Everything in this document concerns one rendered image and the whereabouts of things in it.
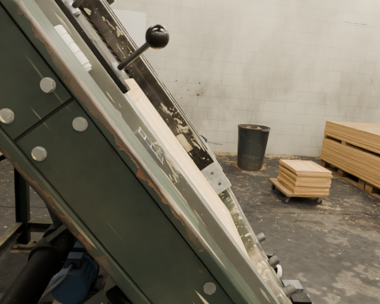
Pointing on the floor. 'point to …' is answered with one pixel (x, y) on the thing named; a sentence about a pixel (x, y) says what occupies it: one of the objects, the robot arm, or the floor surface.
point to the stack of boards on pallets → (360, 155)
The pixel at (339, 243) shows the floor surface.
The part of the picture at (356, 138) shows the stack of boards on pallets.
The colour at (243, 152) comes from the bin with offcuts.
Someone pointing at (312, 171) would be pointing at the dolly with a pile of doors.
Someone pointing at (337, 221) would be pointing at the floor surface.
